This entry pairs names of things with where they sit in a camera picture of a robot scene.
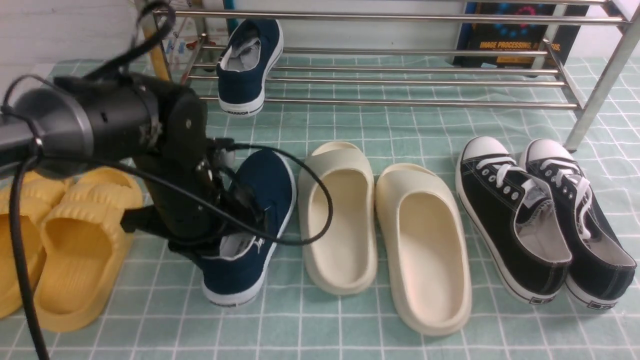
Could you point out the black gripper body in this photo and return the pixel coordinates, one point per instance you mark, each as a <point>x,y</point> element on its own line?
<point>184,157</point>

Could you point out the navy canvas shoe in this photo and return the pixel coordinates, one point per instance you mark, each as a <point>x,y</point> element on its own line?
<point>262,194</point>
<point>253,49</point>

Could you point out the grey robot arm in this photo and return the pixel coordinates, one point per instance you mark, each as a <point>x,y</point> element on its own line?
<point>73,125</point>

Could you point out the colourful paper behind rack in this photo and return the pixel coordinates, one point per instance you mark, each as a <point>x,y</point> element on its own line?
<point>179,46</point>

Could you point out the metal shoe rack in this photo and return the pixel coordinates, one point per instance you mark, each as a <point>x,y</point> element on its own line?
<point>585,110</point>

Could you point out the right yellow slipper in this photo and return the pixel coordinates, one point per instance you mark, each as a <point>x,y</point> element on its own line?
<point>86,247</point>

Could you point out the left cream slipper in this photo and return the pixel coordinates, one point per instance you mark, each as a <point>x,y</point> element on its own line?
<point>344,260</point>

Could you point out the cream slipper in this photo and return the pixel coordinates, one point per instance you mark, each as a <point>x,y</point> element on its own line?
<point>344,260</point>
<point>428,265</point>

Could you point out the right cream slipper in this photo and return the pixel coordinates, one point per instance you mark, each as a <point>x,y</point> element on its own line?
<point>428,265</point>

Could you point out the green checkered tablecloth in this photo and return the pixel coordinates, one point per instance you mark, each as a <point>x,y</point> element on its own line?
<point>157,310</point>

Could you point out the left black canvas sneaker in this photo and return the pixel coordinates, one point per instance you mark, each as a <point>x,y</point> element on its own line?
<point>515,213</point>

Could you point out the black canvas sneaker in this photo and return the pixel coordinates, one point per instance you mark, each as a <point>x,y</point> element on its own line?
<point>601,270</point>
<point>515,213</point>

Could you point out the dark image processing book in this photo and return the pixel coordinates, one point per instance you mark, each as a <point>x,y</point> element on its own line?
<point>515,36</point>

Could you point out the right black canvas sneaker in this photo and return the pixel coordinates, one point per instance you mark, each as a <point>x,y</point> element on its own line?
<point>601,270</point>

